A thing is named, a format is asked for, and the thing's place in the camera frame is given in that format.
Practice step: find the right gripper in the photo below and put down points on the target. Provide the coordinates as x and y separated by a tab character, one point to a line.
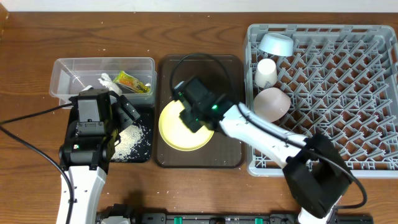
186	117

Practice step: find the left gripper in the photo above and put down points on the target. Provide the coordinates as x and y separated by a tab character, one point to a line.
117	108

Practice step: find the white rice pile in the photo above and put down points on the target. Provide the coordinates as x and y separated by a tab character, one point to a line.
135	145

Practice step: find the yellow plate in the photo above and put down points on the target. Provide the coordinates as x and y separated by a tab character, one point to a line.
176	134

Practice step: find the green orange snack wrapper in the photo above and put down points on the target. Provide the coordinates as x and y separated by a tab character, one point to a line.
131	83

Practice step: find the white tissue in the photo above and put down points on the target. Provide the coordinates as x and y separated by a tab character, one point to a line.
107	82

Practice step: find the pink bowl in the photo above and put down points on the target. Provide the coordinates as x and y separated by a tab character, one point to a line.
271	104

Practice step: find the white paper cup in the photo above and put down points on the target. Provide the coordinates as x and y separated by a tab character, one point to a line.
266	73

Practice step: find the light blue bowl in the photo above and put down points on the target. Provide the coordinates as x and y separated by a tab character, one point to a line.
277	44

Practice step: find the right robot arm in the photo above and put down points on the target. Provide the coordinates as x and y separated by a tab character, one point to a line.
316	174

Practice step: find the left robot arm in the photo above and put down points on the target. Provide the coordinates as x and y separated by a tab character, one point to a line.
81	189

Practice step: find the clear plastic waste bin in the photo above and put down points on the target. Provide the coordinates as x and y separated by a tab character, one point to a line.
72	75

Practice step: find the grey dishwasher rack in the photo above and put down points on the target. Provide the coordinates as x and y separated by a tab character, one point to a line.
342	82

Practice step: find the black plastic tray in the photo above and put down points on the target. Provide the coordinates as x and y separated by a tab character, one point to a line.
146	124

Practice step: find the dark brown serving tray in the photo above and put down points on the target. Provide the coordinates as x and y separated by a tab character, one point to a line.
221	151

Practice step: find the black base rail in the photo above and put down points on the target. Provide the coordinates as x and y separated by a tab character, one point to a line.
119	213

